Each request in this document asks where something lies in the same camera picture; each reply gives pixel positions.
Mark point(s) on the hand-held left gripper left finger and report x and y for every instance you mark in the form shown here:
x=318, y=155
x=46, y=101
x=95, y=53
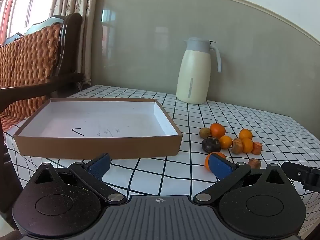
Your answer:
x=101, y=167

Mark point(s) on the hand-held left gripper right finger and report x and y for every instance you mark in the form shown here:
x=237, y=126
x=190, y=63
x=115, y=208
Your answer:
x=220, y=167

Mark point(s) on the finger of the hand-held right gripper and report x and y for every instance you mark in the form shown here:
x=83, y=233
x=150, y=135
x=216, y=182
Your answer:
x=292, y=171

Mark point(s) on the small orange tangerine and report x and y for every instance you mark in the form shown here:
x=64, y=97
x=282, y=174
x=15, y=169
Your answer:
x=245, y=133
x=248, y=145
x=207, y=162
x=226, y=142

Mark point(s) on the dark purple mangosteen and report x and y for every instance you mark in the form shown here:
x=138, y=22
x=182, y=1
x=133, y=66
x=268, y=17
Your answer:
x=210, y=145

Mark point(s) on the brownish carrot chunk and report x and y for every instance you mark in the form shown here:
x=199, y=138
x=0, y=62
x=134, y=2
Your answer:
x=237, y=147

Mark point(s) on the small brown-topped carrot chunk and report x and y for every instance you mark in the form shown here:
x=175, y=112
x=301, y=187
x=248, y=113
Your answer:
x=254, y=163

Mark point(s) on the large dark orange tangerine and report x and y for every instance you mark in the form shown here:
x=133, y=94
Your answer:
x=217, y=130

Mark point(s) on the small round brown fruit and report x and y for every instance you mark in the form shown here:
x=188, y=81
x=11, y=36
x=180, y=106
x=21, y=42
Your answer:
x=204, y=133

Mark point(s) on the bright orange carrot chunk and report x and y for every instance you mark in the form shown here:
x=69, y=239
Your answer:
x=256, y=148

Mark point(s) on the shallow brown cardboard box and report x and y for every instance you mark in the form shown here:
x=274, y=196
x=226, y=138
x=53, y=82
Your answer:
x=100, y=120

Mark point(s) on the white black checked tablecloth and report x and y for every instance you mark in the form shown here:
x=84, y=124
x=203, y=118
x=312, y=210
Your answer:
x=250, y=120

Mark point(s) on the cream thermos jug grey lid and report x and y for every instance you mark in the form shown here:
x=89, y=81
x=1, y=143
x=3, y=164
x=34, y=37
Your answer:
x=192, y=75

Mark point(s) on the orange tufted back cushion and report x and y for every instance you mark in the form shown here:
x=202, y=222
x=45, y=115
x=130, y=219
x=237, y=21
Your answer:
x=8, y=62
x=37, y=55

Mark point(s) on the dark wooden sofa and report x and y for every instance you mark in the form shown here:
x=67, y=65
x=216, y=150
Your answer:
x=71, y=30

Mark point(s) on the beige patterned curtain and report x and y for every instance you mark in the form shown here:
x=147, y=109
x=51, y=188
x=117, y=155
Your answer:
x=75, y=0

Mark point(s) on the window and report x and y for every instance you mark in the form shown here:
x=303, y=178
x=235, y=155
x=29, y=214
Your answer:
x=22, y=5

